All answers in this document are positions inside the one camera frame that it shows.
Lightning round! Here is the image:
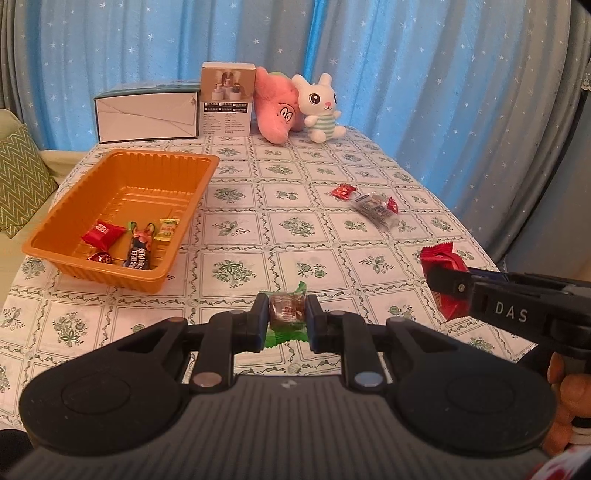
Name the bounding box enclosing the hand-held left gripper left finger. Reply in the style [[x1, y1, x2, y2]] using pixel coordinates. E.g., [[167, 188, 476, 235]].
[[108, 292, 272, 393]]

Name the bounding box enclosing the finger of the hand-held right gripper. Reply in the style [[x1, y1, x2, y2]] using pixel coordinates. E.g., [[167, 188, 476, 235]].
[[426, 265, 481, 308], [468, 270, 575, 292]]

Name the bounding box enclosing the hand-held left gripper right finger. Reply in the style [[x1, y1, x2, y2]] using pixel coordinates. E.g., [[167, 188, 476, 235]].
[[305, 294, 467, 393]]

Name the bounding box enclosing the green brown candy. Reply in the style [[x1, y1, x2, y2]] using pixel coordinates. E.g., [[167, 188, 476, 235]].
[[259, 281, 310, 349]]

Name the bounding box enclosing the clear dark snack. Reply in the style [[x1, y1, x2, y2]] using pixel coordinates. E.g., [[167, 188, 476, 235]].
[[349, 193, 399, 229]]

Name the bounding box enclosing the yellow candy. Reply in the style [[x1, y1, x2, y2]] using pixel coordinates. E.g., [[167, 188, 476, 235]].
[[154, 218, 180, 241]]

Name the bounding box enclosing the dark snack bar green wrapper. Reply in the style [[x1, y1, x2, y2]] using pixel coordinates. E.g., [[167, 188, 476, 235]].
[[122, 220, 157, 271]]

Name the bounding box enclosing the red snack packet white print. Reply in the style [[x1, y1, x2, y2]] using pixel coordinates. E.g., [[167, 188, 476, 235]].
[[82, 222, 126, 248]]

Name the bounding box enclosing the orange plastic tray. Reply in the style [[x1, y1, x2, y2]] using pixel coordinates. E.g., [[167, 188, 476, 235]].
[[21, 150, 221, 293]]

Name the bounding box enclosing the person's right hand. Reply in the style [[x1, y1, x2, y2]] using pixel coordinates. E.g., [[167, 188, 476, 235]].
[[542, 353, 591, 457]]

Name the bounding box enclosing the floral tablecloth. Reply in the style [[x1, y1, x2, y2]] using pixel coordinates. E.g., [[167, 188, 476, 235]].
[[0, 124, 539, 430]]

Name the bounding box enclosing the grey star curtain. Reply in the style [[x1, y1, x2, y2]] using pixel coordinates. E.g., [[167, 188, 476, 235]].
[[0, 0, 65, 153], [443, 0, 591, 278]]

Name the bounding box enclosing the small brown product box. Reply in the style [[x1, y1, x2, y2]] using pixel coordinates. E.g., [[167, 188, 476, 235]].
[[200, 62, 257, 137]]

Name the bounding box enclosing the pink starfish plush toy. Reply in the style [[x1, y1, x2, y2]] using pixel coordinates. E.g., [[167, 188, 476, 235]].
[[255, 67, 305, 147]]

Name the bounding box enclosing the white bunny plush toy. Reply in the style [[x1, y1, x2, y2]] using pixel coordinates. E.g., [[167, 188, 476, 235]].
[[291, 73, 347, 143]]

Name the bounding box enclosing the long white cardboard box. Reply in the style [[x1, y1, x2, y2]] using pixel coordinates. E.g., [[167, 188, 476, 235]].
[[93, 83, 201, 143]]

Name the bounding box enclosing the pale green sofa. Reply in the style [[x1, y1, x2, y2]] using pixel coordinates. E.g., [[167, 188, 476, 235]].
[[0, 108, 90, 296]]

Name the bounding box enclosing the green zigzag cushion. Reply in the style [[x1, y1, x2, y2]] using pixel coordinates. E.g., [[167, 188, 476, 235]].
[[0, 124, 59, 237]]

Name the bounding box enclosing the blue star curtain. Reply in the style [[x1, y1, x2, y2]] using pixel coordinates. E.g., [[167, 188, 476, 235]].
[[60, 0, 485, 232]]

